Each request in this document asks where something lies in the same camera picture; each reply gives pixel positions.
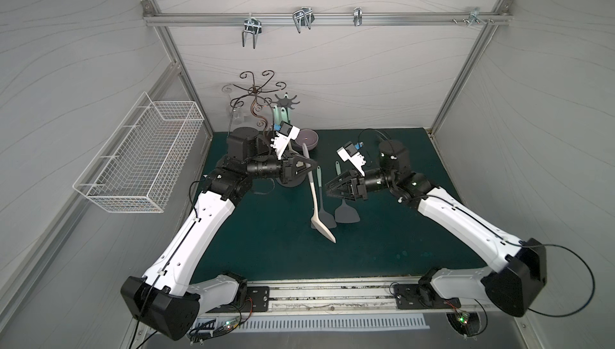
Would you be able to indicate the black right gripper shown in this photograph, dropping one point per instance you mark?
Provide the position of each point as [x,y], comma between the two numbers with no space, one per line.
[355,185]

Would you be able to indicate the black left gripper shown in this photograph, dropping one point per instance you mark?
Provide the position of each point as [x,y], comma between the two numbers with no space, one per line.
[291,168]

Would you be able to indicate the green handled grey turner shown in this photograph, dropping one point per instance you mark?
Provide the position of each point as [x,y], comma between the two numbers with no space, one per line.
[346,214]

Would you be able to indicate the green handled grey spatula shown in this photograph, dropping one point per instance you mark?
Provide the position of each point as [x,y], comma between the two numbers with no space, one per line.
[326,218]

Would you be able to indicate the grey handled beige spatula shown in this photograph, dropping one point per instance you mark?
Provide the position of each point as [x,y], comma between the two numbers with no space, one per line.
[315,219]

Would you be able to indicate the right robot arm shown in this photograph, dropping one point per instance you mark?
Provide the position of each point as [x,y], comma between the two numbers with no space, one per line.
[515,271]

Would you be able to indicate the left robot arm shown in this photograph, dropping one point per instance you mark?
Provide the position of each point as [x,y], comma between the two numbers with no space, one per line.
[161,299]

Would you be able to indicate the grey utensil rack stand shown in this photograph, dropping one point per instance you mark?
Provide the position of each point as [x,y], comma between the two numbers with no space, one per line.
[287,103]

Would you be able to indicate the lilac ceramic bowl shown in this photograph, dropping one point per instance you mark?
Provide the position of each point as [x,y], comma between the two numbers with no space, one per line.
[307,137]

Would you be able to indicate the bronze swirl mug tree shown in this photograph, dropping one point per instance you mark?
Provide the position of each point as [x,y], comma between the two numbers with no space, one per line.
[258,96]

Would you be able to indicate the clear wine glass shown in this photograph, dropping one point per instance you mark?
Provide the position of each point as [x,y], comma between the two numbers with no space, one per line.
[235,108]

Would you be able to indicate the double prong metal hook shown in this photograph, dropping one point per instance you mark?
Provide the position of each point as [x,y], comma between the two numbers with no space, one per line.
[252,28]

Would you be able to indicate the triangular metal hook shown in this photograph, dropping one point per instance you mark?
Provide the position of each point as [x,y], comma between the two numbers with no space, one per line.
[303,18]

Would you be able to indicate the small metal clip hook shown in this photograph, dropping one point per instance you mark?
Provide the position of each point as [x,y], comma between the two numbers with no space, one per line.
[357,16]

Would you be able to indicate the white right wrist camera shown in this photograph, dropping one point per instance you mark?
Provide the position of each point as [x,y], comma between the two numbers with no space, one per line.
[350,152]

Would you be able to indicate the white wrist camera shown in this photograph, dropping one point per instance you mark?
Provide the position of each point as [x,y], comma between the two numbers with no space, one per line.
[284,133]
[350,152]

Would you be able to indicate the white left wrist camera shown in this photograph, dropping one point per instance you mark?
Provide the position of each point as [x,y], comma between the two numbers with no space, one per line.
[284,133]

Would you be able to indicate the green handled grey spoon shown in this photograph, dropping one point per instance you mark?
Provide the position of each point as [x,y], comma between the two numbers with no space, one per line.
[278,117]

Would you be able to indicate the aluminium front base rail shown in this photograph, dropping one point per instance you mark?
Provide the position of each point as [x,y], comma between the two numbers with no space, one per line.
[336,296]

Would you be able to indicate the aluminium top rail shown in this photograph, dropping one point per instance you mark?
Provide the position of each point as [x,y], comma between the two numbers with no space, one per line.
[281,19]

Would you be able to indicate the white wire basket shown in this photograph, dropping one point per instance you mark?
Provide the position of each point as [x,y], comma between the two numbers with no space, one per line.
[136,169]

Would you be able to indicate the metal wall hook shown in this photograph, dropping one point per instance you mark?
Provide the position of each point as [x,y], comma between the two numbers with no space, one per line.
[474,17]

